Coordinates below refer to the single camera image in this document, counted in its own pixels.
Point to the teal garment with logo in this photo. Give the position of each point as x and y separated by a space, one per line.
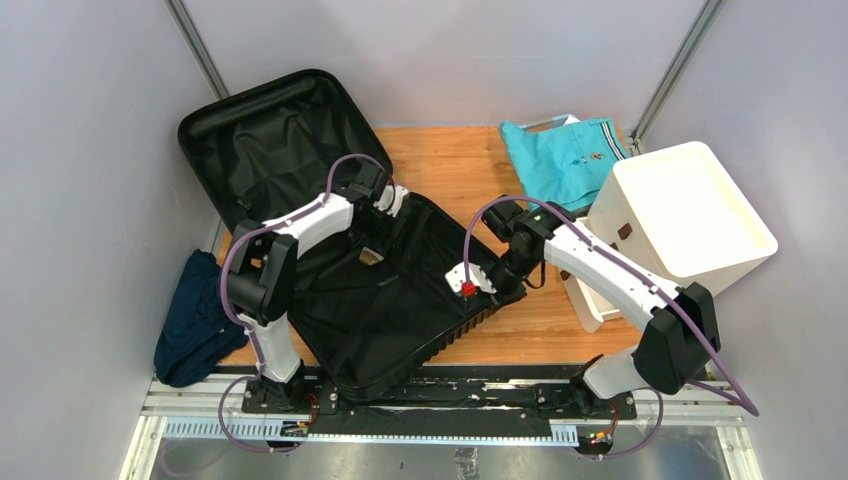
568 164

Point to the dark blue cloth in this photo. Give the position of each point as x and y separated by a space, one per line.
196 334

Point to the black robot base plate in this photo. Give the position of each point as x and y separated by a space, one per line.
463 402

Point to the light blue plastic basket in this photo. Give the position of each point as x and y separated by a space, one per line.
549 123

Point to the white egg-shaped bottle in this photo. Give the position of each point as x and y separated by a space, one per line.
370 257

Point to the black ribbed hard-shell suitcase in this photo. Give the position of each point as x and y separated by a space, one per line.
266 152

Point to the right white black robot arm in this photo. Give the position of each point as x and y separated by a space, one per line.
678 325

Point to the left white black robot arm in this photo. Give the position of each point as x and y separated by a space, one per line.
260 270

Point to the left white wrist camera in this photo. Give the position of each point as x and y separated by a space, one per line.
392 199

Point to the white three-drawer storage unit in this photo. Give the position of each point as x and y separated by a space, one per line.
679 214

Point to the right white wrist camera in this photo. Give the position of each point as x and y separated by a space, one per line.
466 280

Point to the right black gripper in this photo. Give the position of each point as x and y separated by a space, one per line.
504 295

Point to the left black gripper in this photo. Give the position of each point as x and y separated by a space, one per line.
383 242

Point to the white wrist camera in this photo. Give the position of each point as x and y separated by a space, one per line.
392 199
466 280

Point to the left aluminium frame post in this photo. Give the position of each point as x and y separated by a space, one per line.
193 39

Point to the aluminium frame post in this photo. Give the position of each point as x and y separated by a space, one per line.
685 52
193 39

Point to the right aluminium frame post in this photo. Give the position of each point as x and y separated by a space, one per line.
685 52

